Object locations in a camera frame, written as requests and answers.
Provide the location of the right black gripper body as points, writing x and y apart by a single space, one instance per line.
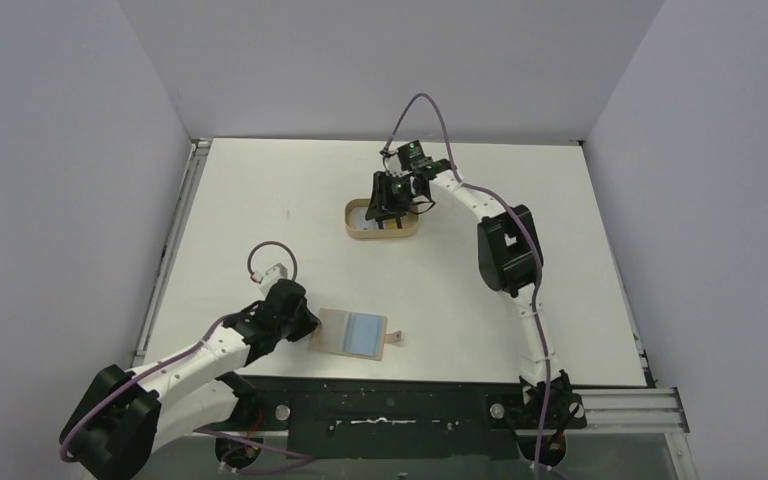
389 196

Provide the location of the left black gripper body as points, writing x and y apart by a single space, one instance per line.
302 317

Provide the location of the beige leather card holder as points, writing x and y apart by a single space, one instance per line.
328 338

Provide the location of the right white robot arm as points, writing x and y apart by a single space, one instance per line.
510 263

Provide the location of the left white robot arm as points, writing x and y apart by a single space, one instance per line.
172 384

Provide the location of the white striped card in tray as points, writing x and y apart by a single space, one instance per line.
360 222

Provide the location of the oval wooden tray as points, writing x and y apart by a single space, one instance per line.
381 233

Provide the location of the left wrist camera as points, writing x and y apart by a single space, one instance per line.
265 279

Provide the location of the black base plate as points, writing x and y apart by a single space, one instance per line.
384 419

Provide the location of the left side aluminium rail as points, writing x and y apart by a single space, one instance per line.
194 166

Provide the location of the aluminium frame rail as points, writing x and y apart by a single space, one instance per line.
599 432

